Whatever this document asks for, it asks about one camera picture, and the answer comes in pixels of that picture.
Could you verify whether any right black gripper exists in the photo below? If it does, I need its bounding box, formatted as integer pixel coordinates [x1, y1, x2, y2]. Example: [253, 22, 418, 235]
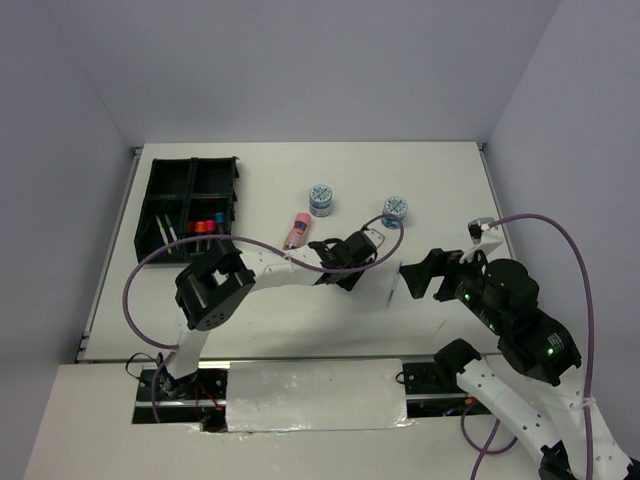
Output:
[397, 240, 505, 331]

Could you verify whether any blue pen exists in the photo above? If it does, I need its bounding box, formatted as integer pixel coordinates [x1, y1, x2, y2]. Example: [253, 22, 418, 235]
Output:
[386, 262, 403, 308]

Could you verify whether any pink highlighter marker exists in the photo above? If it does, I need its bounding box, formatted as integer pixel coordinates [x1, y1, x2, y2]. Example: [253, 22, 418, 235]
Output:
[204, 229, 216, 251]

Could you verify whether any orange highlighter marker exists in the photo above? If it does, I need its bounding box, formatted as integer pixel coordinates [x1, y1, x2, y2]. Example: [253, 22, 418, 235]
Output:
[194, 232, 206, 254]

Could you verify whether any yellow pen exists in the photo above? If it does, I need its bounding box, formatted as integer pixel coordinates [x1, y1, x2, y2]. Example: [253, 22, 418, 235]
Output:
[155, 215, 172, 254]

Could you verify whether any green pen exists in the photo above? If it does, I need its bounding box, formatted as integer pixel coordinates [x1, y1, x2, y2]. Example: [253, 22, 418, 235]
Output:
[164, 214, 178, 242]

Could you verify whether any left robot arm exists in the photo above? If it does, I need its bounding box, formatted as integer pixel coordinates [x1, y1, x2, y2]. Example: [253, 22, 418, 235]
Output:
[157, 229, 385, 399]

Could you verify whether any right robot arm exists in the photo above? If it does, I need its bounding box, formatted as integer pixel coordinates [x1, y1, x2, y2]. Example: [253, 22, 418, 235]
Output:
[400, 249, 639, 479]

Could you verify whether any blue-lidded jar right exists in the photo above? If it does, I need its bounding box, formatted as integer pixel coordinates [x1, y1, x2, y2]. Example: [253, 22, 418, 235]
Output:
[381, 196, 408, 230]

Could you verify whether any blue-lidded jar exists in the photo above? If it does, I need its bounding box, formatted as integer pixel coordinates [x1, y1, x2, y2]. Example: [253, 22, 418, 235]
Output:
[308, 184, 333, 218]
[381, 196, 408, 230]

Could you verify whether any pink-capped clear tube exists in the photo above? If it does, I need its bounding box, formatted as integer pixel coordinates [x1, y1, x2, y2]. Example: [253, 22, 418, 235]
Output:
[283, 213, 312, 250]

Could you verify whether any blue-lidded jar left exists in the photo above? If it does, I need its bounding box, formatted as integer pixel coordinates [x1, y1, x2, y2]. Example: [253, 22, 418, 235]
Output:
[308, 184, 333, 218]

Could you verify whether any black four-compartment organizer tray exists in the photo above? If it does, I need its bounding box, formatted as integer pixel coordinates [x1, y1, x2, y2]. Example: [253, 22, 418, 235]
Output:
[134, 156, 240, 261]

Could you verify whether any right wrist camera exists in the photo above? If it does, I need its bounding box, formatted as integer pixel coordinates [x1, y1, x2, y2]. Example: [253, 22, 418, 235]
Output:
[459, 218, 504, 264]

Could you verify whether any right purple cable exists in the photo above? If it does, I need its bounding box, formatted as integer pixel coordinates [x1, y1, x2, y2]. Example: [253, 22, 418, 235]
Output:
[459, 213, 596, 480]

